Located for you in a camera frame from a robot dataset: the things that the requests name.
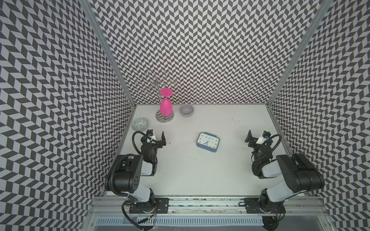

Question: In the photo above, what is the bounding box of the pink wine glass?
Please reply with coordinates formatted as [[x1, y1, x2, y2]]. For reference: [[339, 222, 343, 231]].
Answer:
[[160, 88, 173, 116]]

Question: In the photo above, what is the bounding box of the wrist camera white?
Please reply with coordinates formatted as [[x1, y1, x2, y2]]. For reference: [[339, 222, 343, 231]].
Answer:
[[145, 130, 156, 143], [256, 131, 271, 144]]

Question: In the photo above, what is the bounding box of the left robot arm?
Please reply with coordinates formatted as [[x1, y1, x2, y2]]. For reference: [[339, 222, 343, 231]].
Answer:
[[104, 130, 167, 210]]

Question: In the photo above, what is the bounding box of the grey small bowl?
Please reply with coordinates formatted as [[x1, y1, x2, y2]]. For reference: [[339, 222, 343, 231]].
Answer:
[[180, 105, 194, 117]]

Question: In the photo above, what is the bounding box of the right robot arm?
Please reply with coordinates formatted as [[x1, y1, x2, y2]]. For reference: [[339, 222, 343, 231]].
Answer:
[[240, 131, 325, 214]]

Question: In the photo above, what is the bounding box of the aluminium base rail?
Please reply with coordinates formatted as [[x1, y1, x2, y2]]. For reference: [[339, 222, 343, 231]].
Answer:
[[81, 196, 336, 231]]

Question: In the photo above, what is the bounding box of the blue alarm clock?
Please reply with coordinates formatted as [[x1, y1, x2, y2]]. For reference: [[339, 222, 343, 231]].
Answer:
[[196, 132, 220, 153]]

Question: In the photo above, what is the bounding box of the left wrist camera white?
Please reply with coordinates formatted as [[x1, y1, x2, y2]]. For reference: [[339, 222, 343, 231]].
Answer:
[[145, 130, 156, 143]]

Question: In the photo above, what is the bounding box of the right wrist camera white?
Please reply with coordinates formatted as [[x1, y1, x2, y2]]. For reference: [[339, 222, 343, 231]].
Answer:
[[256, 131, 271, 144]]

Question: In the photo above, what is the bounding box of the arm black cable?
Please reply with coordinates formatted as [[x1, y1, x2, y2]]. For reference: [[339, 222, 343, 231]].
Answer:
[[267, 134, 282, 154], [131, 130, 149, 155]]

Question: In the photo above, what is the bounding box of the green patterned dish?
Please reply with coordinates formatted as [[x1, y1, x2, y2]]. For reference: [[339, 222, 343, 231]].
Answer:
[[131, 117, 149, 131]]

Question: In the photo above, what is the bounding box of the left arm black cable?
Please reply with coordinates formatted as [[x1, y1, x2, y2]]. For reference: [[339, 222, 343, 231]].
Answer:
[[131, 130, 149, 155]]

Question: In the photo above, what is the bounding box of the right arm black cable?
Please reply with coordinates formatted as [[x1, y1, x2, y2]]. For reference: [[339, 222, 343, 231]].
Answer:
[[267, 134, 282, 154]]

